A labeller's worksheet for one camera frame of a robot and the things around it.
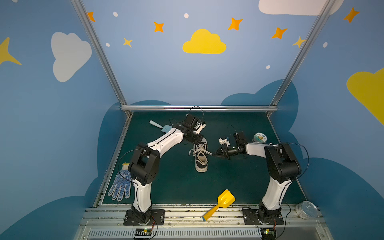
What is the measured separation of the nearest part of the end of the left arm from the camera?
2.27ft

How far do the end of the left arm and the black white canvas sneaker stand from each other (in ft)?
0.14

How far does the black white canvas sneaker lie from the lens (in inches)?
34.9
